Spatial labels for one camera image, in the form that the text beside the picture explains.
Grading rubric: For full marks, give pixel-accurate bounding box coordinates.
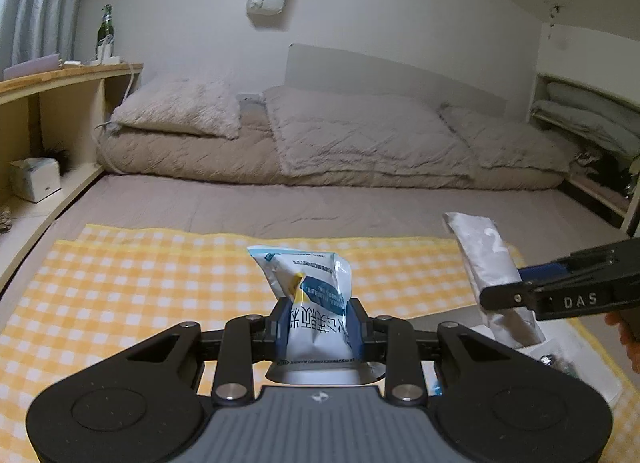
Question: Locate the white and blue plastic bag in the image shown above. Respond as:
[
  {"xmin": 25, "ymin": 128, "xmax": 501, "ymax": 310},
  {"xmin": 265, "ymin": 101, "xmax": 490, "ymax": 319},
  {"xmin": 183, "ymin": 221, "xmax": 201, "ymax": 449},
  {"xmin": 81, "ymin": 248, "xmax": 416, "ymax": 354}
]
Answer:
[{"xmin": 246, "ymin": 243, "xmax": 387, "ymax": 387}]

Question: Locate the white tissue box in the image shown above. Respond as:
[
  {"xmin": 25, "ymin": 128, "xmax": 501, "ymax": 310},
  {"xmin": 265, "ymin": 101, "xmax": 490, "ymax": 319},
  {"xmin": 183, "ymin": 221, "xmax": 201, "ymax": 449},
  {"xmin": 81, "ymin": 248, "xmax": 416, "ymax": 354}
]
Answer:
[{"xmin": 8, "ymin": 157, "xmax": 64, "ymax": 204}]

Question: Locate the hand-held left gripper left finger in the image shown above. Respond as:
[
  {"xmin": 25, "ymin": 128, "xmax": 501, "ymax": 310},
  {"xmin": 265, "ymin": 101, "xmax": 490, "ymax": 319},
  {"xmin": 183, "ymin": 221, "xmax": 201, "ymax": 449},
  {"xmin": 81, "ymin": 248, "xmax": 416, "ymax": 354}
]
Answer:
[{"xmin": 125, "ymin": 294, "xmax": 294, "ymax": 405}]

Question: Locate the dark clutter on shelf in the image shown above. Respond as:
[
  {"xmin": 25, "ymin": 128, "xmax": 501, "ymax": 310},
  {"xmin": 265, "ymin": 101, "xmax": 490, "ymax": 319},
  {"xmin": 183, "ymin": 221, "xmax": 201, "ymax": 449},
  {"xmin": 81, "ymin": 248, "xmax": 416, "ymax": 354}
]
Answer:
[{"xmin": 569, "ymin": 147, "xmax": 638, "ymax": 204}]

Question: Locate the wooden bedside shelf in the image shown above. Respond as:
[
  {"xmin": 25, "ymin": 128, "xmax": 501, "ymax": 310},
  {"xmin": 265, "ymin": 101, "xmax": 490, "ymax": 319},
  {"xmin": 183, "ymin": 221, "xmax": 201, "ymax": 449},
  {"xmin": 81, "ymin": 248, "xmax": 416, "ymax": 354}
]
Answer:
[{"xmin": 0, "ymin": 61, "xmax": 144, "ymax": 296}]

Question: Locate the green glass bottle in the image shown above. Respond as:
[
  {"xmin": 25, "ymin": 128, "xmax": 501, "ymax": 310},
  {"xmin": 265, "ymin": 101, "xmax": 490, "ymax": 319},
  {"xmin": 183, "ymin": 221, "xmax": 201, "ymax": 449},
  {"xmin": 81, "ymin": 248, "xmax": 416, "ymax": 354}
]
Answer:
[{"xmin": 96, "ymin": 4, "xmax": 115, "ymax": 58}]

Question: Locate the dark fluffy item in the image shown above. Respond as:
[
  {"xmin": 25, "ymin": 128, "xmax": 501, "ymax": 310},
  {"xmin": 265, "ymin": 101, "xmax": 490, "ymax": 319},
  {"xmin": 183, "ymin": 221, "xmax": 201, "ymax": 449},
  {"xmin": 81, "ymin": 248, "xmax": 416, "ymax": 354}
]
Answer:
[{"xmin": 42, "ymin": 144, "xmax": 77, "ymax": 174}]

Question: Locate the white headboard panel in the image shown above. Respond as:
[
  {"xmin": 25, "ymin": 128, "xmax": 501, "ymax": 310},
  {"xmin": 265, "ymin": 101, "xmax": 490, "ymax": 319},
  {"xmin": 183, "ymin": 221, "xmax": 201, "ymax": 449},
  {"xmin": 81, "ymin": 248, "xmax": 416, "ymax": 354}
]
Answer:
[{"xmin": 285, "ymin": 42, "xmax": 509, "ymax": 120}]

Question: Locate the white cable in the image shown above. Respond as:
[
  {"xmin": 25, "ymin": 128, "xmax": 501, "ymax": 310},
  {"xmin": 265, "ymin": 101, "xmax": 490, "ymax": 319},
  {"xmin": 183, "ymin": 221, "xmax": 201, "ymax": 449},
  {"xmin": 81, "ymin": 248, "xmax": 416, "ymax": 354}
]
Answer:
[{"xmin": 94, "ymin": 62, "xmax": 137, "ymax": 174}]

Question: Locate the silver grey pouch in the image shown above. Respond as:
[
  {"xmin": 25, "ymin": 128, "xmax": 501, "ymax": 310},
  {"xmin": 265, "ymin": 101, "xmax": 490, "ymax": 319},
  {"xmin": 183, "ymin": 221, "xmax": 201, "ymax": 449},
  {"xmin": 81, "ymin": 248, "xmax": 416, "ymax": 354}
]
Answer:
[{"xmin": 442, "ymin": 211, "xmax": 547, "ymax": 350}]

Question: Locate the pale pink laptop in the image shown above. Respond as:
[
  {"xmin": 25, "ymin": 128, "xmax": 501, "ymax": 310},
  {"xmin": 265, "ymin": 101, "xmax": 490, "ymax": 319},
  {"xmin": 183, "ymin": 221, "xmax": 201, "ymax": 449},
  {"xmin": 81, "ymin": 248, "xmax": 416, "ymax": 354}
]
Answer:
[{"xmin": 2, "ymin": 53, "xmax": 62, "ymax": 82}]

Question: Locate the yellow checkered blanket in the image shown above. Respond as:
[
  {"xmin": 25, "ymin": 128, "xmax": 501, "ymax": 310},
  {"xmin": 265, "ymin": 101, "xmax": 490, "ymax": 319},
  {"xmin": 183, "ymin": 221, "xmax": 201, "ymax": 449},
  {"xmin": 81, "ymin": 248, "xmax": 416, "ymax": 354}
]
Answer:
[{"xmin": 0, "ymin": 222, "xmax": 640, "ymax": 463}]

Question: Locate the white open shelf unit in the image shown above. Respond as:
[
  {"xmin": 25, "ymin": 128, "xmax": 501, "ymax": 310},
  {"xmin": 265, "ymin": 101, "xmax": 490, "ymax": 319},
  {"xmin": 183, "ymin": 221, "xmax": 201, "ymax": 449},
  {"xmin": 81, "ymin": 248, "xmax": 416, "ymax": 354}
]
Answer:
[{"xmin": 529, "ymin": 22, "xmax": 640, "ymax": 240}]

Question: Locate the white power strip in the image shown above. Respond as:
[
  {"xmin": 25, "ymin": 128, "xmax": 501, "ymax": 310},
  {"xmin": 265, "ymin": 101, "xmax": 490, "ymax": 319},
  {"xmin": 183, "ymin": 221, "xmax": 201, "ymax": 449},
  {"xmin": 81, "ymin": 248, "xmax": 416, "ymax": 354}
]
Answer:
[{"xmin": 62, "ymin": 43, "xmax": 124, "ymax": 66}]

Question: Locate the grey-brown bed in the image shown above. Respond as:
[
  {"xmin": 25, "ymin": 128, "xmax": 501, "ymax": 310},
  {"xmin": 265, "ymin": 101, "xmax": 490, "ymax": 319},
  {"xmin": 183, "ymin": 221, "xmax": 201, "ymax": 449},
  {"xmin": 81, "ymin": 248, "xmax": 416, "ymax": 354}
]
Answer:
[{"xmin": 0, "ymin": 169, "xmax": 628, "ymax": 344}]

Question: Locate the person's right hand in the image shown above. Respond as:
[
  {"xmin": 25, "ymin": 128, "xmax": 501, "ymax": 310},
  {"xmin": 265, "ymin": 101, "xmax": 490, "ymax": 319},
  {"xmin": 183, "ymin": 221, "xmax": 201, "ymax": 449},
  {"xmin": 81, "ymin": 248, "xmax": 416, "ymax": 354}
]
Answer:
[{"xmin": 604, "ymin": 312, "xmax": 640, "ymax": 375}]

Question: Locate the white cardboard box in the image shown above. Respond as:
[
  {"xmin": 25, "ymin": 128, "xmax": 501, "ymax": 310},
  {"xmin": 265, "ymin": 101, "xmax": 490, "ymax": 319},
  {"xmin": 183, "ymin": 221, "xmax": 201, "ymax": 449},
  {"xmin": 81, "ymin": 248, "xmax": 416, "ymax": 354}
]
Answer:
[{"xmin": 425, "ymin": 307, "xmax": 627, "ymax": 407}]

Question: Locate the grey folded bedding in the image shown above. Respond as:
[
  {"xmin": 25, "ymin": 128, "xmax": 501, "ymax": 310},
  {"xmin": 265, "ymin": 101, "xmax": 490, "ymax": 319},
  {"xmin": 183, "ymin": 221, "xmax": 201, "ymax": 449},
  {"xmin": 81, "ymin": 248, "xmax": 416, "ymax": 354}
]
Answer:
[{"xmin": 536, "ymin": 81, "xmax": 640, "ymax": 160}]

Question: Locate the grey curtain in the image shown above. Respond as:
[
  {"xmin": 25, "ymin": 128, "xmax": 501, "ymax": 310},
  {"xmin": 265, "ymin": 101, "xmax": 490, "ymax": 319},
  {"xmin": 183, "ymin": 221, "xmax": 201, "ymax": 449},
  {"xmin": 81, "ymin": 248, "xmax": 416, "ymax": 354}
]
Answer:
[{"xmin": 0, "ymin": 0, "xmax": 84, "ymax": 80}]

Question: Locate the beige quilted pillow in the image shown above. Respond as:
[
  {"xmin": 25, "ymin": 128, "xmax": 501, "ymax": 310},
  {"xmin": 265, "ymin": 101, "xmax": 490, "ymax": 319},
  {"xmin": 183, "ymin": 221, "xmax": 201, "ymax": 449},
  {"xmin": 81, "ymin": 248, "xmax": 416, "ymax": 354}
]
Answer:
[{"xmin": 439, "ymin": 104, "xmax": 572, "ymax": 174}]

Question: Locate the fluffy beige pillow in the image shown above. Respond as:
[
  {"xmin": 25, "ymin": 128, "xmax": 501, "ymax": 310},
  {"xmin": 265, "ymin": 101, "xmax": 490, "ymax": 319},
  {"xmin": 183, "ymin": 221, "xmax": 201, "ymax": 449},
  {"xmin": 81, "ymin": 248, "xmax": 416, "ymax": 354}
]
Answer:
[{"xmin": 110, "ymin": 77, "xmax": 242, "ymax": 140}]

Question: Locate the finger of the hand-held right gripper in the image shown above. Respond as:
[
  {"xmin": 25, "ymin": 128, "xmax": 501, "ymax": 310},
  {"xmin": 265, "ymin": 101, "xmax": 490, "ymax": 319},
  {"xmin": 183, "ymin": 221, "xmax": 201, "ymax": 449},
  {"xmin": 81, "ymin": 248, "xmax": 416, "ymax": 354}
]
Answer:
[
  {"xmin": 517, "ymin": 237, "xmax": 640, "ymax": 290},
  {"xmin": 478, "ymin": 279, "xmax": 546, "ymax": 315}
]

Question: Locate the fluffy beige folded blanket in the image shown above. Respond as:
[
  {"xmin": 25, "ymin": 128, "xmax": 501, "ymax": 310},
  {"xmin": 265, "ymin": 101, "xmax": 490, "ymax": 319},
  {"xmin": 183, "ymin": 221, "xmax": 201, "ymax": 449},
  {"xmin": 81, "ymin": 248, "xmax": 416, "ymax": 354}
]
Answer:
[{"xmin": 261, "ymin": 84, "xmax": 477, "ymax": 178}]

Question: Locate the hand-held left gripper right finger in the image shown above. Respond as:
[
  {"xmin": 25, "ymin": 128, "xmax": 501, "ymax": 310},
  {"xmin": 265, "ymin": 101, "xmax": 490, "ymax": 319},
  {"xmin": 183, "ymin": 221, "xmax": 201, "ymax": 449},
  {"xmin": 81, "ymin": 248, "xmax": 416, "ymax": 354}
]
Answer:
[{"xmin": 347, "ymin": 295, "xmax": 517, "ymax": 405}]

